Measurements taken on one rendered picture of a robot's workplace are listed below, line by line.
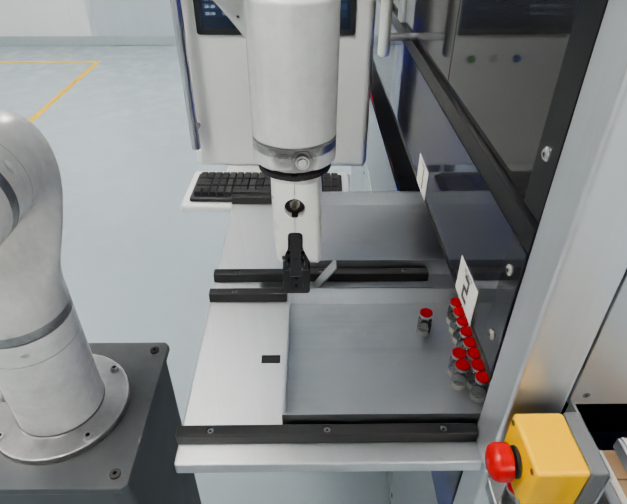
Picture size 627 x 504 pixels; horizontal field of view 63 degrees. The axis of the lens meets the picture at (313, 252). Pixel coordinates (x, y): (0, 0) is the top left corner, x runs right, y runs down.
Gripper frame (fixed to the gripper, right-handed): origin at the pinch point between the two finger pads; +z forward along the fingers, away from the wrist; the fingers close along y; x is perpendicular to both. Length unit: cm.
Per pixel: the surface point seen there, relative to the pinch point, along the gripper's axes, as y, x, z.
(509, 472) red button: -20.0, -21.6, 9.6
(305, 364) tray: 5.6, -1.1, 22.0
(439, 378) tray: 2.5, -21.2, 21.9
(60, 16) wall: 547, 255, 82
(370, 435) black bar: -8.2, -9.5, 20.4
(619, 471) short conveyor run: -15.7, -37.7, 17.0
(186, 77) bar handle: 84, 28, 2
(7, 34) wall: 547, 318, 100
